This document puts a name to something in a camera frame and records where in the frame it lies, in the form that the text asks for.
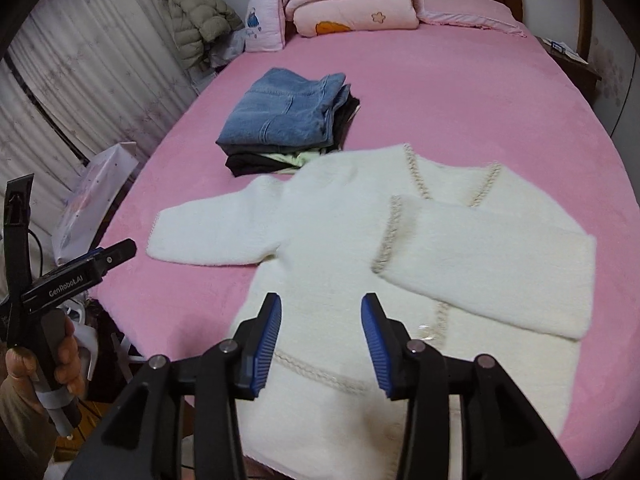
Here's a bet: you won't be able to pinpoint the folded black garment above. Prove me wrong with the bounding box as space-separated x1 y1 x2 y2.
225 94 362 177

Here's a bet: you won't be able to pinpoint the folded pink quilt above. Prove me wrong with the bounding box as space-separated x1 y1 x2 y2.
285 0 420 38

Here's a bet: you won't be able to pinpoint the white plastic stool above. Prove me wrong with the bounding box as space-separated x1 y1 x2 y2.
65 299 147 362

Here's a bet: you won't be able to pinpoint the wooden wall trim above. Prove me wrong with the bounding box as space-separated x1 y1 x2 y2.
576 0 594 57

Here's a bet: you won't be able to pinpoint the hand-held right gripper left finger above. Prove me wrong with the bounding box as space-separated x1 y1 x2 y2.
62 292 283 480

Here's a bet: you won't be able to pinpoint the white patterned curtain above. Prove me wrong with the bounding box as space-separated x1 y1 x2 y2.
0 0 198 271

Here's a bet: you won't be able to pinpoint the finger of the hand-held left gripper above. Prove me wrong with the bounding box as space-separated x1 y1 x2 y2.
87 239 137 286
4 174 36 351

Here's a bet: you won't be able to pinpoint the pink bed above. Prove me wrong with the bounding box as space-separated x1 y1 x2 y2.
92 0 636 480

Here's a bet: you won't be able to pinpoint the pale cloth bundle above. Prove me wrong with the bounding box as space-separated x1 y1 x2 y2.
207 27 248 68

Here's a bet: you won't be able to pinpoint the beige puffer jacket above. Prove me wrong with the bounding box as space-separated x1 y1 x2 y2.
152 0 246 73

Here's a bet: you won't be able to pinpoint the person's left hand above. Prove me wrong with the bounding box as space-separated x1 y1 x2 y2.
4 314 87 411

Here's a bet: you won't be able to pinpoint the black cable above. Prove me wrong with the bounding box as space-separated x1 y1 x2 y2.
27 230 47 281

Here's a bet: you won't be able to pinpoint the person's left forearm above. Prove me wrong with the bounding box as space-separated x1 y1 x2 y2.
0 375 63 480

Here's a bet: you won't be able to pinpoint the folded blue jeans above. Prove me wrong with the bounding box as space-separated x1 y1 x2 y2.
216 67 348 156

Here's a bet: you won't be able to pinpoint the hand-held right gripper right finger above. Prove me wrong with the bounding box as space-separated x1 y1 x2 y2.
361 292 581 480

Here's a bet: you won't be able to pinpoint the folded light green garment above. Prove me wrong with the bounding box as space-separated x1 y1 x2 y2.
262 150 326 173

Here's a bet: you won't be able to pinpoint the pink pillow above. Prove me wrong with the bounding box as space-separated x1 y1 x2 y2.
415 0 529 38

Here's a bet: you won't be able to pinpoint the white fluffy sweater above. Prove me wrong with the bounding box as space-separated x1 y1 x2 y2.
146 143 597 480

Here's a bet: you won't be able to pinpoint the wooden nightstand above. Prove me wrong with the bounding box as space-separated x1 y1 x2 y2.
535 35 603 106

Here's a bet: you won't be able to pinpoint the white gift bag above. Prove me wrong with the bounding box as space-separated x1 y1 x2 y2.
52 142 139 266

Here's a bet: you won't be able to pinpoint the papers on nightstand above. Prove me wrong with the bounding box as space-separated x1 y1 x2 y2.
542 37 591 65

